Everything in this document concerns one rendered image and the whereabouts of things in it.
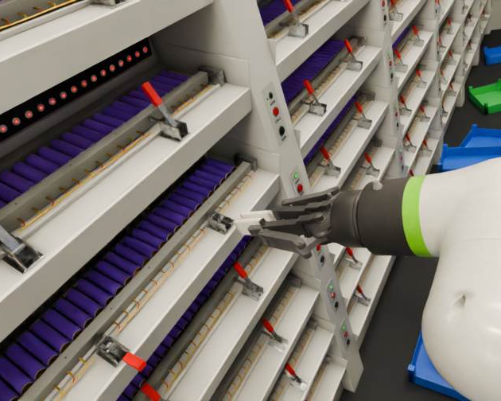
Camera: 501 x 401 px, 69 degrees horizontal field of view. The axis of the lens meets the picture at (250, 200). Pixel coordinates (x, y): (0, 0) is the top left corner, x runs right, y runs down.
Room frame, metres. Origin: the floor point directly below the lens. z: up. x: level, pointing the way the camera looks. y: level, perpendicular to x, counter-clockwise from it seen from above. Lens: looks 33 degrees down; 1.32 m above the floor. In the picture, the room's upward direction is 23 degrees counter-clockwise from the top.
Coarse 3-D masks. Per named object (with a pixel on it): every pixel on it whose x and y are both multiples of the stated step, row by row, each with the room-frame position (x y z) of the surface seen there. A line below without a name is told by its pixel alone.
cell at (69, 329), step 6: (48, 312) 0.44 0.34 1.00; (54, 312) 0.44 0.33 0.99; (48, 318) 0.43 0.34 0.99; (54, 318) 0.42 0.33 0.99; (60, 318) 0.42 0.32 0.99; (66, 318) 0.42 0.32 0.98; (54, 324) 0.42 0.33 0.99; (60, 324) 0.41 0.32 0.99; (66, 324) 0.41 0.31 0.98; (72, 324) 0.41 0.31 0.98; (60, 330) 0.40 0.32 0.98; (66, 330) 0.40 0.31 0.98; (72, 330) 0.40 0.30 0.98; (78, 330) 0.40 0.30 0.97; (66, 336) 0.40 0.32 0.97; (72, 336) 0.39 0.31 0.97
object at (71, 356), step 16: (240, 176) 0.65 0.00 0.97; (224, 192) 0.61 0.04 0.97; (240, 192) 0.62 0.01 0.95; (208, 208) 0.57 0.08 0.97; (192, 224) 0.54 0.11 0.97; (176, 240) 0.51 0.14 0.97; (160, 256) 0.49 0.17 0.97; (144, 272) 0.46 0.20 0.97; (128, 288) 0.44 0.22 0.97; (144, 288) 0.45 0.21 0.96; (112, 304) 0.42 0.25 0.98; (128, 304) 0.43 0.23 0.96; (96, 320) 0.40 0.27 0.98; (112, 320) 0.40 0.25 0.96; (128, 320) 0.40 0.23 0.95; (80, 336) 0.38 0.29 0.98; (64, 352) 0.36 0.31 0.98; (80, 352) 0.36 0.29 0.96; (48, 368) 0.35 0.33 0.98; (64, 368) 0.35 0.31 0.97; (48, 384) 0.33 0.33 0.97; (32, 400) 0.31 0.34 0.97
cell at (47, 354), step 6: (24, 336) 0.41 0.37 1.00; (30, 336) 0.40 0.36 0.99; (24, 342) 0.40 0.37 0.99; (30, 342) 0.39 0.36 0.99; (36, 342) 0.39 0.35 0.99; (42, 342) 0.39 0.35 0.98; (30, 348) 0.39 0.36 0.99; (36, 348) 0.38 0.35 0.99; (42, 348) 0.38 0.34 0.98; (48, 348) 0.38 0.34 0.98; (36, 354) 0.38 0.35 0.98; (42, 354) 0.37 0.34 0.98; (48, 354) 0.37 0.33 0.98; (54, 354) 0.37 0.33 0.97; (42, 360) 0.37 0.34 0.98; (48, 360) 0.36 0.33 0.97
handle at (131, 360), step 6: (108, 348) 0.35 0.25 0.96; (114, 348) 0.35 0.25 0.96; (120, 348) 0.35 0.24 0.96; (114, 354) 0.34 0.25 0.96; (120, 354) 0.34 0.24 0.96; (126, 354) 0.33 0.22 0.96; (132, 354) 0.33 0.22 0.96; (126, 360) 0.32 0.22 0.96; (132, 360) 0.32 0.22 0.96; (138, 360) 0.31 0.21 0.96; (144, 360) 0.31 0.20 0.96; (132, 366) 0.31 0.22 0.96; (138, 366) 0.31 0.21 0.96; (144, 366) 0.31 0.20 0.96
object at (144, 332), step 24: (216, 144) 0.76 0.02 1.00; (240, 144) 0.71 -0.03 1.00; (264, 168) 0.68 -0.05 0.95; (264, 192) 0.61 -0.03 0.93; (120, 240) 0.57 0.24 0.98; (216, 240) 0.52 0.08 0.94; (96, 264) 0.53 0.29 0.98; (192, 264) 0.48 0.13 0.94; (216, 264) 0.50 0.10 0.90; (72, 288) 0.49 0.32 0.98; (168, 288) 0.45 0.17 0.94; (192, 288) 0.45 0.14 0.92; (144, 312) 0.42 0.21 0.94; (168, 312) 0.41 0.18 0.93; (120, 336) 0.39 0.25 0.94; (144, 336) 0.38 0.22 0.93; (96, 360) 0.36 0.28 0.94; (72, 384) 0.33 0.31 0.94; (96, 384) 0.33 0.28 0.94; (120, 384) 0.34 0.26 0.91
